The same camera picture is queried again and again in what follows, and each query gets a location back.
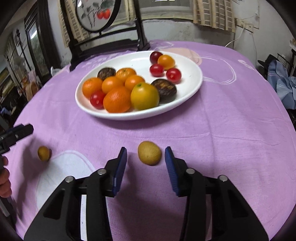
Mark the dark brown fruit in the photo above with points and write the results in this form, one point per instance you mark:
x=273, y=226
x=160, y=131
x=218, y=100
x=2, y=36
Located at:
x=167, y=90
x=106, y=72

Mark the purple tablecloth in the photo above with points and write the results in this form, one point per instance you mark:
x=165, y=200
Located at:
x=235, y=125

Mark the person's left hand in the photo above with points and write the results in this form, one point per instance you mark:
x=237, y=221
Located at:
x=5, y=184

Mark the large orange tangerine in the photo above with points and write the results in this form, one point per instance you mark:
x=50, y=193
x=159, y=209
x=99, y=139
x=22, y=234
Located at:
x=117, y=100
x=90, y=86

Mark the dark brown fruit back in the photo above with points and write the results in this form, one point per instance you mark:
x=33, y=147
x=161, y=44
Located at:
x=167, y=90

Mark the dark purple plum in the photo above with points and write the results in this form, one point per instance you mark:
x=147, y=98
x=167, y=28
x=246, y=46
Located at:
x=154, y=56

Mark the white oval plate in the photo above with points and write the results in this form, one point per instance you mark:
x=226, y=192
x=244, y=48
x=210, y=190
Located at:
x=190, y=83

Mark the small orange tangerine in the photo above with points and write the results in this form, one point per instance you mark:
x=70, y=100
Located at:
x=166, y=61

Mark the left beige checked curtain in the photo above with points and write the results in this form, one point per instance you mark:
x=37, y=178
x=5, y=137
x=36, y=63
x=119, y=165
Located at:
x=79, y=33

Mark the small yellow loquat fruit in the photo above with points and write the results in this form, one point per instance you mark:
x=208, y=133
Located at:
x=44, y=153

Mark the yellow orange citrus fruit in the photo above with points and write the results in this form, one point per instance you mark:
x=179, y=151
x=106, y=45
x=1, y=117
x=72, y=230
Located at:
x=144, y=96

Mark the yellow green small fruit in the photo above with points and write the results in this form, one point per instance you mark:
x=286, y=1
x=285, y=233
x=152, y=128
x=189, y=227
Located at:
x=149, y=153

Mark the wall power strip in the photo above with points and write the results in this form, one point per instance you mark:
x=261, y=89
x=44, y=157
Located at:
x=249, y=25

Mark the large orange tangerine front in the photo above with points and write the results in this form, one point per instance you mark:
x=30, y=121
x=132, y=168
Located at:
x=90, y=86

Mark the black framed persimmon screen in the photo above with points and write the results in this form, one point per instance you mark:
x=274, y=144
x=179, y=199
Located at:
x=86, y=15

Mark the orange tangerine back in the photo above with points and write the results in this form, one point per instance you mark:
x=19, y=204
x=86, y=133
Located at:
x=123, y=73

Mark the red cherry tomato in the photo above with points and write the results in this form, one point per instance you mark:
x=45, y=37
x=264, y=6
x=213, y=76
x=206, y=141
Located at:
x=97, y=98
x=156, y=70
x=174, y=75

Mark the beige checked curtain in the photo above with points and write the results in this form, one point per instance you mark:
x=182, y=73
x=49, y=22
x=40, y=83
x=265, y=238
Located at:
x=216, y=14
x=79, y=33

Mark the blue clothes pile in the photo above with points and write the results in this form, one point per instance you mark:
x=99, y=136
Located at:
x=283, y=85

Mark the small orange fruit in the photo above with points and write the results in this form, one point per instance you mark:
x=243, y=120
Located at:
x=132, y=81

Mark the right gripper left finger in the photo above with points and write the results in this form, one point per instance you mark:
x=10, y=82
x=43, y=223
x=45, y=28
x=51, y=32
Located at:
x=59, y=217

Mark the dark wooden framed painting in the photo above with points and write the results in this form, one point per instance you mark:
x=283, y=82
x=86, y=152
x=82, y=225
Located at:
x=40, y=40

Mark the dark brown fruit front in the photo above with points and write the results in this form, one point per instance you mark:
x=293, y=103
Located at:
x=106, y=72

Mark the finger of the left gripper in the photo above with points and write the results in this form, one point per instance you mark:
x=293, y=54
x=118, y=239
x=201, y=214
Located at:
x=27, y=130
x=15, y=131

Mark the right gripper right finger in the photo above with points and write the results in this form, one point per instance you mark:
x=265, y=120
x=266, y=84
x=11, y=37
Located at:
x=232, y=216

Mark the right beige checked curtain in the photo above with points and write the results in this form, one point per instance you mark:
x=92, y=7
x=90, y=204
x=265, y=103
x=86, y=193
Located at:
x=216, y=14

